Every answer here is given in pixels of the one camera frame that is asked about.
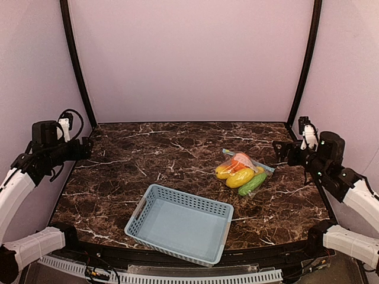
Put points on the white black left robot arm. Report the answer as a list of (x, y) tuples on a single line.
[(26, 173)]

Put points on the orange yellow toy mango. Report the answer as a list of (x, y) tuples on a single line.
[(224, 171)]

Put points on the light blue perforated plastic basket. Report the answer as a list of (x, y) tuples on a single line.
[(173, 220)]

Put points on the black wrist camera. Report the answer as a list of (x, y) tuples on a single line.
[(331, 147), (47, 133)]

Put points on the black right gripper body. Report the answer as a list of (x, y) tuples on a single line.
[(284, 151)]

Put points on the orange toy fruit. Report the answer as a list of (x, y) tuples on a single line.
[(240, 161)]

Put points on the black table front rail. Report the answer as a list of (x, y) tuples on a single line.
[(278, 256)]

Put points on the black frame post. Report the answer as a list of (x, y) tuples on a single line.
[(70, 40), (311, 43)]

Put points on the white slotted cable duct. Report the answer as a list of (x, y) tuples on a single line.
[(55, 269)]

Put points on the black frame post right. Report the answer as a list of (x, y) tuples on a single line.
[(311, 43)]

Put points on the clear zip bag blue zipper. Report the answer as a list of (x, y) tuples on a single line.
[(268, 170)]

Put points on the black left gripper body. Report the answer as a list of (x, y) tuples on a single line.
[(86, 147)]

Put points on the black frame post left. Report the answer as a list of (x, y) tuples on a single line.
[(70, 40)]

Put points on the yellow wrinkled toy fruit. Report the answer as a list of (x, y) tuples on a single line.
[(260, 170)]

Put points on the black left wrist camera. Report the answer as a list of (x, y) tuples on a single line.
[(47, 133)]

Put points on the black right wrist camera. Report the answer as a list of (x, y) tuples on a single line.
[(331, 147)]

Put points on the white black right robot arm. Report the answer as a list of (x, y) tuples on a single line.
[(347, 186)]

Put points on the green toy bitter gourd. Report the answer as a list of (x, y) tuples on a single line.
[(253, 184)]

